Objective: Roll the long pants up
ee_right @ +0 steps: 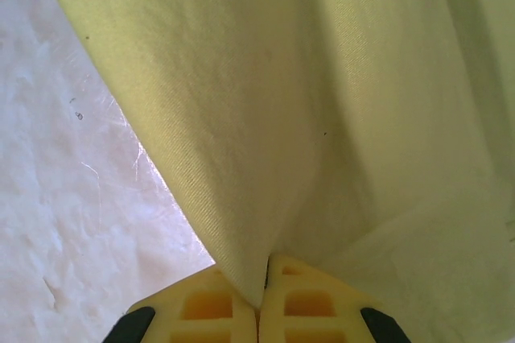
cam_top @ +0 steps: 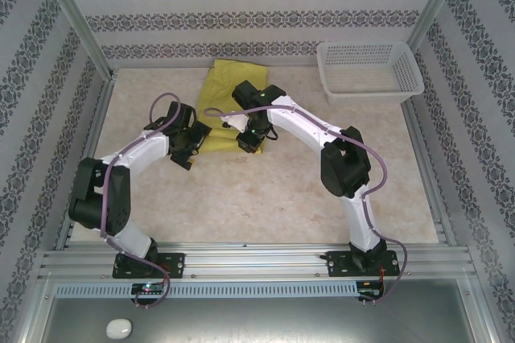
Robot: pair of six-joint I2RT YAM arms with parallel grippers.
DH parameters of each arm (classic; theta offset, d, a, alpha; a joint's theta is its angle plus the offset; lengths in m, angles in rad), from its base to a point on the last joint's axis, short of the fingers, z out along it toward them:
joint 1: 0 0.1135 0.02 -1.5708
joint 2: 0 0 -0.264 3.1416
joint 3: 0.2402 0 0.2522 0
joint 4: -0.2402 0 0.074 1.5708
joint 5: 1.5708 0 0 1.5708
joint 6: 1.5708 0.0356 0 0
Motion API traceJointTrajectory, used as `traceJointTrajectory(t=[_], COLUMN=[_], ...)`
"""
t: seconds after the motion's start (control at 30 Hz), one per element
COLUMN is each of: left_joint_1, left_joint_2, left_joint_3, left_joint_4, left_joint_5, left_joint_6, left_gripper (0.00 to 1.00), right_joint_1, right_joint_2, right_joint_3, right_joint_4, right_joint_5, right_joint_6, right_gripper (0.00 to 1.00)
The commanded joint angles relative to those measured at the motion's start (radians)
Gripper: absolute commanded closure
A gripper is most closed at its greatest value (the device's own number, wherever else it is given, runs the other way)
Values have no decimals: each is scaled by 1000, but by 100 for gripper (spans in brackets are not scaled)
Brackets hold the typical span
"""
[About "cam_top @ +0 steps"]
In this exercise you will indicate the yellow-green long pants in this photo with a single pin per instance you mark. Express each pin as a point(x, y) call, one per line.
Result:
point(219, 85)

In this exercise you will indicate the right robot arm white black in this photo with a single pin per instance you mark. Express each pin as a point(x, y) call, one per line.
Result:
point(346, 166)

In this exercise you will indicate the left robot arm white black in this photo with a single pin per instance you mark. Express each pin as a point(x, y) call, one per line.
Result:
point(120, 158)

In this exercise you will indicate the white plastic mesh basket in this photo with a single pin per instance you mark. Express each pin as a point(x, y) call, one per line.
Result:
point(368, 73)

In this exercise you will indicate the left small circuit board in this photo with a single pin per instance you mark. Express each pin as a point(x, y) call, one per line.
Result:
point(148, 288)

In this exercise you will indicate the small circuit board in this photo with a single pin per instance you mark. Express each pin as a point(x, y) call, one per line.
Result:
point(148, 288)
point(371, 288)

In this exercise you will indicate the white computer mouse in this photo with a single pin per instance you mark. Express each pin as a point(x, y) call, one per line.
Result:
point(119, 328)

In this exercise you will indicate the right small circuit board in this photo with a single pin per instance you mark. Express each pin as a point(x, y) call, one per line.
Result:
point(371, 288)

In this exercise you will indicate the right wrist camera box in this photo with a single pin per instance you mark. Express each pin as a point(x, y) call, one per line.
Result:
point(236, 121)

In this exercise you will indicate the aluminium side rail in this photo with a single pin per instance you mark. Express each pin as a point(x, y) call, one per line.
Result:
point(422, 158)
point(98, 117)

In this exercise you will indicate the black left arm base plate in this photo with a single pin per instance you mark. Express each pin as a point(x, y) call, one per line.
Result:
point(173, 264)

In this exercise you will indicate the aluminium mounting rail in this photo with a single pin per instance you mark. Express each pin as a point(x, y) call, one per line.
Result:
point(257, 256)

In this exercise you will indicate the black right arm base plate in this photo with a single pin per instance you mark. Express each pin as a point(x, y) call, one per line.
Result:
point(340, 264)

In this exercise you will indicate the aluminium frame post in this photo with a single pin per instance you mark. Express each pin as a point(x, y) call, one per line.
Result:
point(76, 9)
point(436, 1)

